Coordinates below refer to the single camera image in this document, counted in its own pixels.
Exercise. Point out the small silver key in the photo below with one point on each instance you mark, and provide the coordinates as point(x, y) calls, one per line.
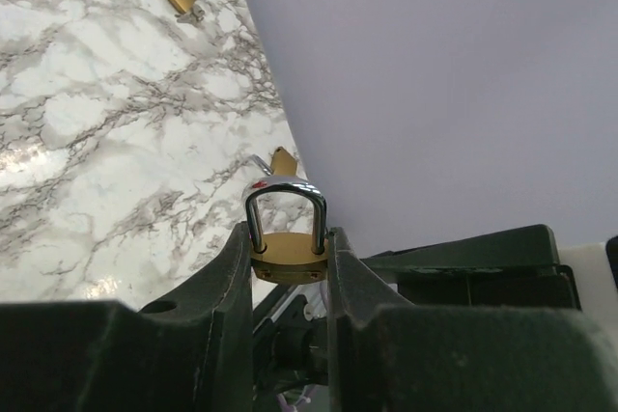
point(194, 16)

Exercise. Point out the small brass padlock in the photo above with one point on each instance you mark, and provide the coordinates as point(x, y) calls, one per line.
point(287, 258)

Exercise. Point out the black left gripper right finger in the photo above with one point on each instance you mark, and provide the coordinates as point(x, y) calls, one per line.
point(386, 353)

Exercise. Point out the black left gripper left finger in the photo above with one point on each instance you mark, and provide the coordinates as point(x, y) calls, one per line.
point(189, 350)

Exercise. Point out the large brass padlock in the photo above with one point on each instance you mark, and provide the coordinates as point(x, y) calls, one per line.
point(282, 163)

